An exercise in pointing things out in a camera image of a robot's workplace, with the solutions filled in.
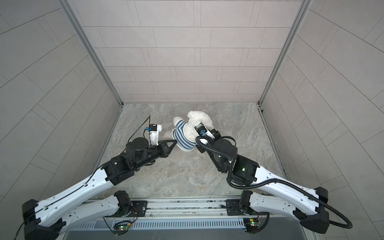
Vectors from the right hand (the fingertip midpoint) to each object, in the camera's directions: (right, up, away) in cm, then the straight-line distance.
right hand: (198, 126), depth 61 cm
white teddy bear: (-4, -1, +1) cm, 4 cm away
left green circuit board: (-34, -46, +4) cm, 57 cm away
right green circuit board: (+25, -46, +7) cm, 52 cm away
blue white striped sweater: (-7, -7, +3) cm, 11 cm away
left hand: (-8, -7, +4) cm, 12 cm away
